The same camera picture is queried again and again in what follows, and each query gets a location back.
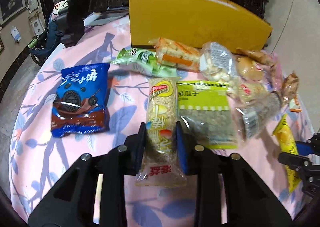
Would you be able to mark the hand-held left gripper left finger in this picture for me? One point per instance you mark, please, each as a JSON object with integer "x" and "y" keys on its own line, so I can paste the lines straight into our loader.
{"x": 141, "y": 146}

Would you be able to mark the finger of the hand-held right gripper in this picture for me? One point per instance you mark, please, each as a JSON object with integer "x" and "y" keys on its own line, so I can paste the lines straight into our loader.
{"x": 303, "y": 147}
{"x": 292, "y": 160}

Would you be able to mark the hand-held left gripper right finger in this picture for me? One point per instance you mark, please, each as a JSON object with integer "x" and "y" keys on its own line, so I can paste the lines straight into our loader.
{"x": 182, "y": 149}

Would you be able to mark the yellow snack bar packet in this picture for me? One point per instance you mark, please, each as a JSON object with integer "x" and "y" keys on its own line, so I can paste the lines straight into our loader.
{"x": 285, "y": 139}

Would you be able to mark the small orange snack packet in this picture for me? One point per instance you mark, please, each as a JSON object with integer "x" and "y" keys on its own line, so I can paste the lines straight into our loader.
{"x": 296, "y": 103}

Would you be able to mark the puffed rice bar packet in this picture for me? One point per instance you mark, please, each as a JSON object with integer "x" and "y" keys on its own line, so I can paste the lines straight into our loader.
{"x": 160, "y": 106}

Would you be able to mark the yellow-green seed packet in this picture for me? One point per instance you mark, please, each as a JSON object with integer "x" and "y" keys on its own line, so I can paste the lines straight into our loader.
{"x": 202, "y": 106}

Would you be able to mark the clear bag of white candies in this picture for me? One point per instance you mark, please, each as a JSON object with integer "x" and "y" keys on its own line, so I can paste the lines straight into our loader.
{"x": 215, "y": 64}

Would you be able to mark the orange-brown peanut packet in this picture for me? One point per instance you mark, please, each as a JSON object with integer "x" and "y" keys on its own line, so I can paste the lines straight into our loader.
{"x": 255, "y": 54}

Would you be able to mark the yellow cardboard box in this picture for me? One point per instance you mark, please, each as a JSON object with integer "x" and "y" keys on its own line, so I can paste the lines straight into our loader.
{"x": 187, "y": 21}

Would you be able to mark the pink floral tablecloth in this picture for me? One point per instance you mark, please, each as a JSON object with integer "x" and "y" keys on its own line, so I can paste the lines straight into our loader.
{"x": 120, "y": 121}

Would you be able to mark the black sesame roll packet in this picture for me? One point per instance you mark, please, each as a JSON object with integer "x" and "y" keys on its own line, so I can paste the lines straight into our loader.
{"x": 262, "y": 111}

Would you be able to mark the clear bag of chips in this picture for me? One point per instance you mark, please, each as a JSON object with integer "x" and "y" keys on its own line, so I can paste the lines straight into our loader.
{"x": 291, "y": 84}

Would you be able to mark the brown cake packet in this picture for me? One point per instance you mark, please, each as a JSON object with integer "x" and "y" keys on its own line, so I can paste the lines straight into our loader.
{"x": 252, "y": 91}

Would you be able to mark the blue cookie packet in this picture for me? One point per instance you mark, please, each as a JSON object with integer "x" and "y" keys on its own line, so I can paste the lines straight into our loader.
{"x": 77, "y": 101}

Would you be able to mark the green snack packet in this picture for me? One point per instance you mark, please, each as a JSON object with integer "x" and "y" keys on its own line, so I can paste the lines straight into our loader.
{"x": 140, "y": 61}

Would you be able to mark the orange cracker packet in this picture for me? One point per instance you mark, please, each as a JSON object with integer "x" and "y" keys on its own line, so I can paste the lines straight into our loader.
{"x": 175, "y": 54}

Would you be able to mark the golden cake packet red label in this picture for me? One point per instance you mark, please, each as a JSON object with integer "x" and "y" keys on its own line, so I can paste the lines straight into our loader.
{"x": 247, "y": 69}

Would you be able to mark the white paper sheet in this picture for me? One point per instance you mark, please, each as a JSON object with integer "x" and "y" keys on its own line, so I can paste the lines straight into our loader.
{"x": 100, "y": 18}

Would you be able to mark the dark carved wooden screen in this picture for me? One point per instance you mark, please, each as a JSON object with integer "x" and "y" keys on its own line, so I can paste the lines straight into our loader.
{"x": 75, "y": 16}

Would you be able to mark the dark framed painting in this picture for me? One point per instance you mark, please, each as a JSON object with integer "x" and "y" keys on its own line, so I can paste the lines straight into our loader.
{"x": 12, "y": 4}

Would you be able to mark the small wooden wall frame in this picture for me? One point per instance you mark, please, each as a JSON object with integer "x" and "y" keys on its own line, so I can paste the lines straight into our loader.
{"x": 35, "y": 23}

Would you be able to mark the blue-white wall hanger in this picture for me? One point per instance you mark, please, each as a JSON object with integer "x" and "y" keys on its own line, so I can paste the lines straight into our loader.
{"x": 15, "y": 34}

